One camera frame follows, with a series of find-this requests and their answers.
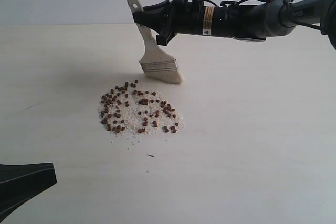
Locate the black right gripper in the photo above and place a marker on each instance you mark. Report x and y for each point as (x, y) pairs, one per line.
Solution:
(176, 16)

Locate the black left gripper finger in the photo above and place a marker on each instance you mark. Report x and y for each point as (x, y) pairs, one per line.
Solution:
(20, 183)

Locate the white paint brush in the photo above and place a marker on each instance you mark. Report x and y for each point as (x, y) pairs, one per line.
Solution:
(155, 62)

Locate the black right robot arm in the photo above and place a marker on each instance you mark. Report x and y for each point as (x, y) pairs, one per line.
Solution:
(245, 20)

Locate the brown pellets on pile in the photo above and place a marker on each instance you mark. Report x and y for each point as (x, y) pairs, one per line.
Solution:
(118, 115)

